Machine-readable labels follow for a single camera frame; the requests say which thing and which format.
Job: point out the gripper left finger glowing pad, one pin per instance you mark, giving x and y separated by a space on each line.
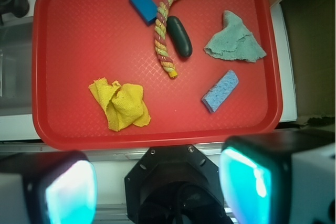
50 187

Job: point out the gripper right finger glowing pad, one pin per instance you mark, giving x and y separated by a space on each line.
286 176

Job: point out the light blue porous sponge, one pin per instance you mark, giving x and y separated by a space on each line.
216 96

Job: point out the yellow crumpled cloth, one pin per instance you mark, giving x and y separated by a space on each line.
122 104

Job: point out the red plastic tray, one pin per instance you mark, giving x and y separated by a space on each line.
76 42

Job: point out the teal crumpled cloth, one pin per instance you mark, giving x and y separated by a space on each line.
234 42

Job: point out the dark green oval object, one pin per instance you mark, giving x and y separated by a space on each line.
179 37

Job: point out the black knob at left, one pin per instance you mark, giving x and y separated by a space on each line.
19 8

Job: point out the blue rectangular block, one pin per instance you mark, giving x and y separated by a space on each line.
147 9

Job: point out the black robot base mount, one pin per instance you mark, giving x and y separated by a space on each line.
175 184

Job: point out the multicoloured twisted rope toy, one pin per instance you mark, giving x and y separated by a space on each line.
160 32

